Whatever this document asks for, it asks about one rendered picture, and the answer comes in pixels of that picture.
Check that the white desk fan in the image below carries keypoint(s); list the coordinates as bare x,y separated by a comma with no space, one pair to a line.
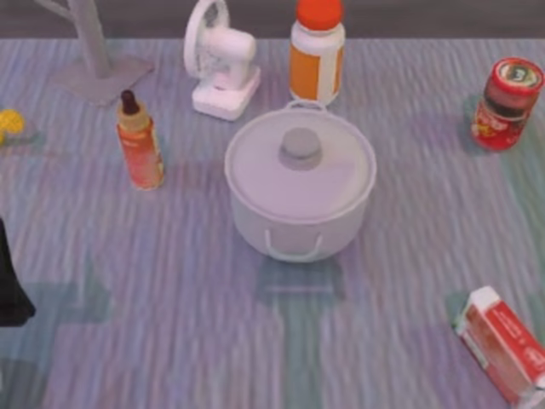
223,64

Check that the orange dropper bottle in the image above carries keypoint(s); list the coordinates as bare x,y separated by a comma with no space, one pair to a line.
140,149

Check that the white kitchen pot with lid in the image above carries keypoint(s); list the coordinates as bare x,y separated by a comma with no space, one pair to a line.
298,187

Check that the red and white carton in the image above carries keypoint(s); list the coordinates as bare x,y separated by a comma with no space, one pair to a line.
506,345

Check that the yellow round object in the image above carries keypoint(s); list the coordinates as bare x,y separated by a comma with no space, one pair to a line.
9,121

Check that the white bottle with orange cap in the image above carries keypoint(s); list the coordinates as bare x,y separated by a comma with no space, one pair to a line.
316,64

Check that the grey tree-shaped stand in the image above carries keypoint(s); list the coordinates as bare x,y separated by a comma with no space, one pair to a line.
95,64

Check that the red can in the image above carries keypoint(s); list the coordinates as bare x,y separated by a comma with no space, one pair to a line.
504,111

